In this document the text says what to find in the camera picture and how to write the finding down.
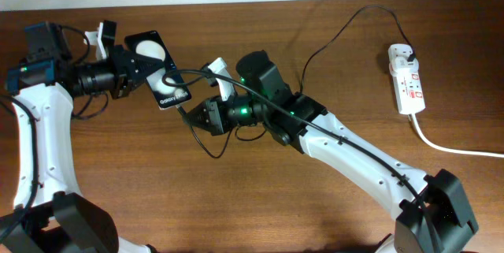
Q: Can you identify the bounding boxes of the black smartphone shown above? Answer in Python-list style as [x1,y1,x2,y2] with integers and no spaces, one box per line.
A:
[124,30,192,110]

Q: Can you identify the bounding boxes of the black charger cable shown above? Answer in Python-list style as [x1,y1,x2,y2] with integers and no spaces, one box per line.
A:
[175,4,416,159]

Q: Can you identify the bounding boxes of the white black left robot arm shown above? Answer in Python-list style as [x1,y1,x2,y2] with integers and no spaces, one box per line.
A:
[1,21,164,252]

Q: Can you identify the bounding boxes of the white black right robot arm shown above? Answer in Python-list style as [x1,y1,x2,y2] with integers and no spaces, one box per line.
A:
[186,50,479,253]

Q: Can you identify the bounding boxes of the white charger plug adapter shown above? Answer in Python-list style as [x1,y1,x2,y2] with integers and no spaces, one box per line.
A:
[387,43,419,76]

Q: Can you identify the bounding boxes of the white power strip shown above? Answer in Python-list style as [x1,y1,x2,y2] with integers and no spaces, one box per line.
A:
[391,70,425,115]

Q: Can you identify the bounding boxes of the white power strip cord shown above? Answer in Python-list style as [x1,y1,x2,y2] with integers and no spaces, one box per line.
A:
[407,113,504,159]

